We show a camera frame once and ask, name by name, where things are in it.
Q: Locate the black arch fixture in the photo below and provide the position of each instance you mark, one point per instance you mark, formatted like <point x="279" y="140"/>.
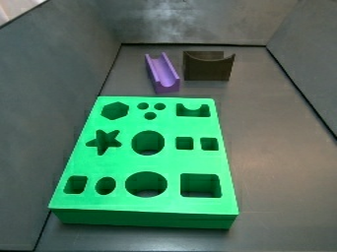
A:
<point x="206" y="66"/>

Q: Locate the purple arch block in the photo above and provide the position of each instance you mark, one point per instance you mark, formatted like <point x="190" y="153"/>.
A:
<point x="161" y="74"/>

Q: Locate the green foam shape board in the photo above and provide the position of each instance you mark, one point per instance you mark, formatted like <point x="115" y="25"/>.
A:
<point x="148" y="166"/>

